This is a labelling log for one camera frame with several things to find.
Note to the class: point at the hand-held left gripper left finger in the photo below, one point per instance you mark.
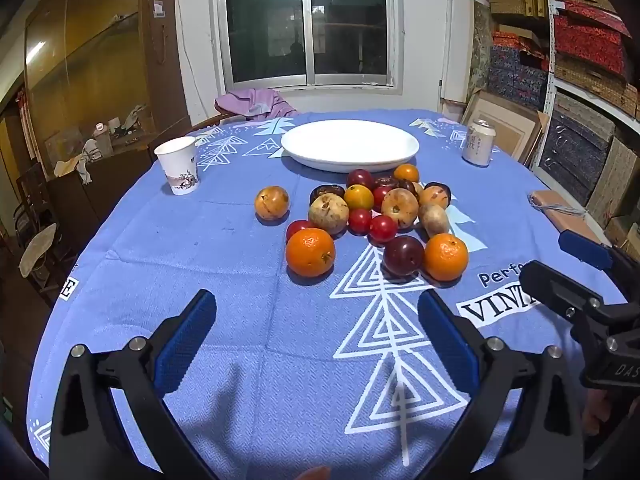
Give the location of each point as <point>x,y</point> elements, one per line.
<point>185,345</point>

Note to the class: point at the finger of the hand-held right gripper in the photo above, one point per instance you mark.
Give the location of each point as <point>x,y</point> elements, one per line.
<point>585,251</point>
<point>550,285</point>

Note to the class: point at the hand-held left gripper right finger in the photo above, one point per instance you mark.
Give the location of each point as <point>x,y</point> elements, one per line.
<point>447,345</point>

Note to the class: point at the large dark red plum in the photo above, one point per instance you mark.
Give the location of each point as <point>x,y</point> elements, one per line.
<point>403,255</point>

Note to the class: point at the orange-tan persimmon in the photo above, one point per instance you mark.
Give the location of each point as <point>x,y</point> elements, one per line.
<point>434,196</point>

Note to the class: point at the small tan longan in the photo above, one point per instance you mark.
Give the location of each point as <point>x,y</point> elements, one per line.
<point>417,187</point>

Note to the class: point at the speckled yellow passion fruit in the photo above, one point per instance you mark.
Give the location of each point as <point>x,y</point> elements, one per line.
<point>272,203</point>

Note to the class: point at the yellow tomato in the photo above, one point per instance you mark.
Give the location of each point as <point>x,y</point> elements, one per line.
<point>358,197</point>

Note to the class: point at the small orange mandarin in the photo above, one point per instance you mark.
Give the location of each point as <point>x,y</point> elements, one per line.
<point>406,173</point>

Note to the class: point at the large tan pear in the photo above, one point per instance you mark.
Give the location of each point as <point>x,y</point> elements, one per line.
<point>328,213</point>

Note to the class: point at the white oval plate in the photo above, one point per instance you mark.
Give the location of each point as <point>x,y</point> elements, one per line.
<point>350,142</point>

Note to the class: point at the person's right hand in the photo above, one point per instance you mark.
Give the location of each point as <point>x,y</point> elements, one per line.
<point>597,410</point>

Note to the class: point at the person's left hand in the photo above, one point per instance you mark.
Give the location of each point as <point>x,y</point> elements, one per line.
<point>312,474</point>

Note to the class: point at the blue printed tablecloth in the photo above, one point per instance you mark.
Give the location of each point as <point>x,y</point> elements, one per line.
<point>225,260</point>

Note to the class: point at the pale drink can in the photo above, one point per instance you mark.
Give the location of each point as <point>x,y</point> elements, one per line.
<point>477,145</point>

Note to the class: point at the white paper cup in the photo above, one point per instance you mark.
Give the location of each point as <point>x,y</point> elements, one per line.
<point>177,165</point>

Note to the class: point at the white rag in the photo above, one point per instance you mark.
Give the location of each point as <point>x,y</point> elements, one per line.
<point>85,157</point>

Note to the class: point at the shelf of patterned boxes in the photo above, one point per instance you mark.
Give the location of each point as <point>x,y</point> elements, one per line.
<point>585,35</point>

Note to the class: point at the white metal shelf rack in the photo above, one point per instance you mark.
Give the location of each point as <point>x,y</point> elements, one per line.
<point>551,35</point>

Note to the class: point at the dark folding chair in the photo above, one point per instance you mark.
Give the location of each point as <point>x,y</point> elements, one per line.
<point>30,185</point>

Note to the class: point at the wooden chair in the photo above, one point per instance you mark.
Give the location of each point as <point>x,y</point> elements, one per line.
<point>210,121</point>

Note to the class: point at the stone-pattern panel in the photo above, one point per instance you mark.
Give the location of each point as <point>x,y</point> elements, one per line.
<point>481,50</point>

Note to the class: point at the white board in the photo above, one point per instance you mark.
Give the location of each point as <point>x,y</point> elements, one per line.
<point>457,50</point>

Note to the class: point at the purple garment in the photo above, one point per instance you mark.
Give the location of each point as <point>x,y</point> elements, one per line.
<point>250,100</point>

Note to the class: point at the wooden cabinet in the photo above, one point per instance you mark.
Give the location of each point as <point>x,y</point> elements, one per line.
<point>100,60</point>

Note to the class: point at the sliding glass window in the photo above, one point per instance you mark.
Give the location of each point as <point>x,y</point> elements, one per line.
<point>265,20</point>

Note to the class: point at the cardboard picture frame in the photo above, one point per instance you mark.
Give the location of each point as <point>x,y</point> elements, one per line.
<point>505,125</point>

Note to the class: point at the white wall label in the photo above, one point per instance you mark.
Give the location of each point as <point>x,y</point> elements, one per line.
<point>159,8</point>

